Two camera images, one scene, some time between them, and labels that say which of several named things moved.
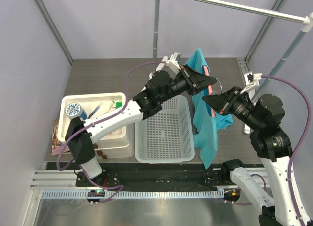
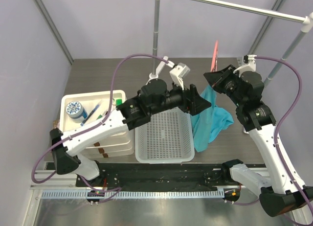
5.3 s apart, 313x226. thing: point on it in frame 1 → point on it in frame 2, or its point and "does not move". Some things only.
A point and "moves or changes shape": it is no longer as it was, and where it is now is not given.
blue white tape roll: x=73 y=110 does not move
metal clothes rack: x=307 y=19 does not move
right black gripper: x=222 y=102 → x=216 y=79
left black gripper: x=195 y=81 → x=191 y=101
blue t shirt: x=208 y=118 moves or changes shape
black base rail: x=156 y=177 does not move
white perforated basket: x=167 y=136 does not move
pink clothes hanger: x=210 y=90 → x=213 y=64
